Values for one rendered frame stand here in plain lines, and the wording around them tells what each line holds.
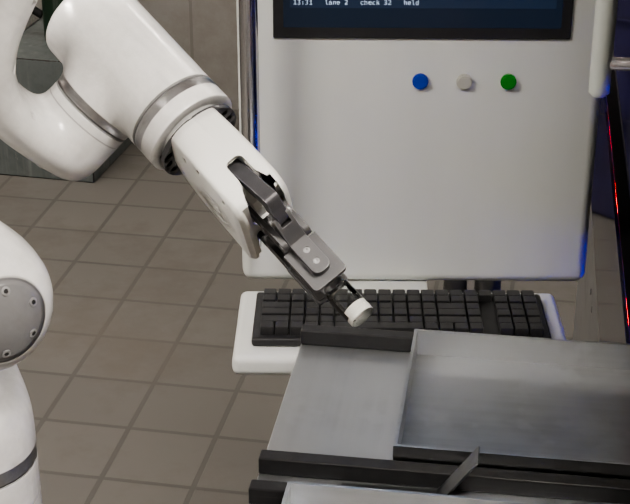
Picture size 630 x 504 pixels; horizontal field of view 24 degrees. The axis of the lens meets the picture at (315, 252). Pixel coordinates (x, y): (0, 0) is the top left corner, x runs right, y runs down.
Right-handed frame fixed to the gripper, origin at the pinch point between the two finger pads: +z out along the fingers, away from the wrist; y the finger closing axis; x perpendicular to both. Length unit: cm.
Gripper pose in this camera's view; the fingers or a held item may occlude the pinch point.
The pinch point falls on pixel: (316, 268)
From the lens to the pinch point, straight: 115.5
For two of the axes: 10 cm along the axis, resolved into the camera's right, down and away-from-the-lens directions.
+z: 6.4, 7.0, -3.2
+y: -0.8, -3.6, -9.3
